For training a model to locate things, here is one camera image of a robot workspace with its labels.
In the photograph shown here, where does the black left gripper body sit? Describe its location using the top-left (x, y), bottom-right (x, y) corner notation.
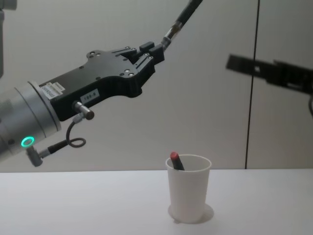
top-left (38, 49), bottom-right (143, 122)

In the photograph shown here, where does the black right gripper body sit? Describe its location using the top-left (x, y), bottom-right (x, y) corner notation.
top-left (266, 59), bottom-right (313, 94)

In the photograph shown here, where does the black pen with clear section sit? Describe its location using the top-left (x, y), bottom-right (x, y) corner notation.
top-left (160, 0), bottom-right (204, 51)

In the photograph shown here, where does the black marker with red cap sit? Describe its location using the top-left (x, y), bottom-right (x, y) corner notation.
top-left (170, 151), bottom-right (185, 171)

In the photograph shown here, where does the white plastic cup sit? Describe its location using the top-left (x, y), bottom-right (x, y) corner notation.
top-left (165, 154), bottom-right (212, 217)

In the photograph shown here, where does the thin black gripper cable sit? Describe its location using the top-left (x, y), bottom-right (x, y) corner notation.
top-left (25, 101), bottom-right (95, 168)

